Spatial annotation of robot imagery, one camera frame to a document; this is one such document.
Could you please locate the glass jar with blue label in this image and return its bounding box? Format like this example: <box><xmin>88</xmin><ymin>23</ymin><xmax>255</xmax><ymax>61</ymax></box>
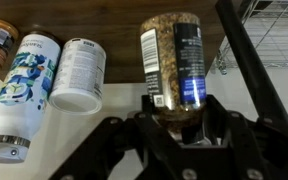
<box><xmin>139</xmin><ymin>12</ymin><xmax>208</xmax><ymax>132</ymax></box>

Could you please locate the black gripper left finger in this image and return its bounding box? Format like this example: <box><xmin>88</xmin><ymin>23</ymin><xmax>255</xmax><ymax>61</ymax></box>
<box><xmin>48</xmin><ymin>94</ymin><xmax>185</xmax><ymax>180</ymax></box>

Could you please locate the dark wood black-frame shelf unit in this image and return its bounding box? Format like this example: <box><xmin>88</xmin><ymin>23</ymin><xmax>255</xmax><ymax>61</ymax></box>
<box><xmin>0</xmin><ymin>0</ymin><xmax>288</xmax><ymax>128</ymax></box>

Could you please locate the white cylindrical canister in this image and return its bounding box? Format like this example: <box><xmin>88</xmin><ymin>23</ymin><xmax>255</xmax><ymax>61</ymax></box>
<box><xmin>48</xmin><ymin>37</ymin><xmax>108</xmax><ymax>116</ymax></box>

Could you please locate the white patterned water bottle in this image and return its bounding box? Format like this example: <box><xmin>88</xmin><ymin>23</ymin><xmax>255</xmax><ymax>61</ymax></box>
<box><xmin>0</xmin><ymin>31</ymin><xmax>63</xmax><ymax>165</ymax></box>

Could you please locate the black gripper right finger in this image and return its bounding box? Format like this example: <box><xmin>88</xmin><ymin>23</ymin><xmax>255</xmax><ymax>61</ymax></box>
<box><xmin>202</xmin><ymin>94</ymin><xmax>288</xmax><ymax>180</ymax></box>

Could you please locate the metal wire rack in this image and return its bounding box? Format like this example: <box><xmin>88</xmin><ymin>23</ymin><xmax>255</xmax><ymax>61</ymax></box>
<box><xmin>213</xmin><ymin>0</ymin><xmax>288</xmax><ymax>75</ymax></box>

